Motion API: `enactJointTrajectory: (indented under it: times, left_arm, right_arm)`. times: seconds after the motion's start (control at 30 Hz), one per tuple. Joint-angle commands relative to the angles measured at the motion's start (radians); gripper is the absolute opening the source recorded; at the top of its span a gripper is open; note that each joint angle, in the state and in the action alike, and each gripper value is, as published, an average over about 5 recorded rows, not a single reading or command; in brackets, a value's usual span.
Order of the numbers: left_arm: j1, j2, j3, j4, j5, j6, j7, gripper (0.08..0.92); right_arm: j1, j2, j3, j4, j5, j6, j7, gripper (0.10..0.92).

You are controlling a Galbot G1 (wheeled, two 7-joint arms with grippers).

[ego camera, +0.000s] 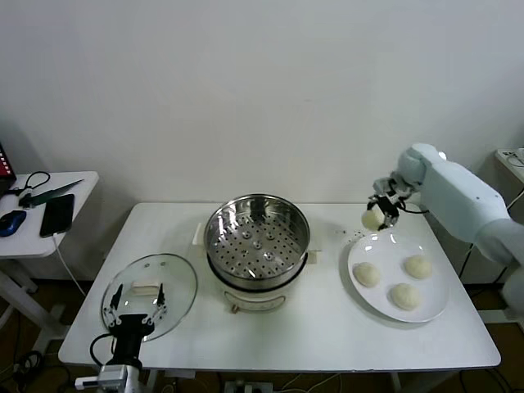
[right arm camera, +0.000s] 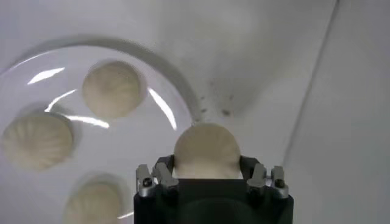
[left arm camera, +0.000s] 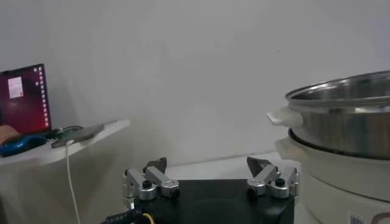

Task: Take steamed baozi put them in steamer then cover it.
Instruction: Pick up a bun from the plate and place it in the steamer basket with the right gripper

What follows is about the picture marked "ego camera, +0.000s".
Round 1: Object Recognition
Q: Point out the round glass pot lid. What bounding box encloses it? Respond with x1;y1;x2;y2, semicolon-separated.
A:
100;253;200;341

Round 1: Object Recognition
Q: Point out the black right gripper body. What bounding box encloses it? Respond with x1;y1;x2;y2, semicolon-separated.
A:
378;195;401;218

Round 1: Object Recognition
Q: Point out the white side table with power strip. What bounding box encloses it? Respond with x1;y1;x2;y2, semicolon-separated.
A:
477;149;524;324

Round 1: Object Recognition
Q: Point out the black power cable with adapter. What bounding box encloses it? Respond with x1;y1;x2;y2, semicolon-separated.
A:
458;241;517;287

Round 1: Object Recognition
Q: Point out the black smartphone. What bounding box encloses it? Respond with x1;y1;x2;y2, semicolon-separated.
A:
39;193;76;237

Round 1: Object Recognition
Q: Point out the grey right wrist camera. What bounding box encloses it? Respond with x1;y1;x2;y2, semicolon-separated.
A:
371;174;414;201

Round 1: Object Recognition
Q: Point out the large white plate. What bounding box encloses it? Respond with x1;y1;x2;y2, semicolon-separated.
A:
347;233;450;323

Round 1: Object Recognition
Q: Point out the white side table with laptop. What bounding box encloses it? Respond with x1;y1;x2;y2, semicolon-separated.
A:
0;170;100;353

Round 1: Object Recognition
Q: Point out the white charging cable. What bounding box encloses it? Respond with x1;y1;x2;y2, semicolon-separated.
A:
52;233;88;296

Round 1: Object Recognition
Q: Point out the blue computer mouse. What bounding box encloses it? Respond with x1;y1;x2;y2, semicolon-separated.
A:
0;210;28;237

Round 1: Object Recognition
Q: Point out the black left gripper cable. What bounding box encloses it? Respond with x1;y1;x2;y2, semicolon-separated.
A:
89;333;120;369

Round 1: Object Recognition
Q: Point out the white power strip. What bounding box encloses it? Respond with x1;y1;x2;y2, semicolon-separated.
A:
495;149;524;168

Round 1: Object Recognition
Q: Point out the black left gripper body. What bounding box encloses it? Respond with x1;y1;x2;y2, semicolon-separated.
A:
109;314;155;362

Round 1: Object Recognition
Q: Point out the black floor cable bundle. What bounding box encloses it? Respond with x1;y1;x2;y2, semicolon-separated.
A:
11;350;70;393

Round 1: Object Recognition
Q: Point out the white steamed baozi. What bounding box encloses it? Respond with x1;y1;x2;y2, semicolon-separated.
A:
362;207;388;231
404;255;433;280
352;261;382;288
387;282;422;311

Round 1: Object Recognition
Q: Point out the perforated steel steamer basket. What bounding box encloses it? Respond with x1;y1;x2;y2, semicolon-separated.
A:
192;194;324;283

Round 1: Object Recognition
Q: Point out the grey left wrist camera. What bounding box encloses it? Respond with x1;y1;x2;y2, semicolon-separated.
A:
75;365;124;390

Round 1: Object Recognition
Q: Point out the cream electric cooker base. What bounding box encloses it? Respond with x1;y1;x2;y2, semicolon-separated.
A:
206;245;319;315

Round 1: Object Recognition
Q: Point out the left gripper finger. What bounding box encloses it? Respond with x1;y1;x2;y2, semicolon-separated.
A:
142;282;168;327
102;282;124;327

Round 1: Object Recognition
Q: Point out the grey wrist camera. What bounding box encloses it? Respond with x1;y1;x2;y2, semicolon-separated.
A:
371;174;414;201
75;365;124;390

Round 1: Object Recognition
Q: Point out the grey floor power strip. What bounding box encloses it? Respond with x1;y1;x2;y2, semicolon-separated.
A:
224;380;274;393

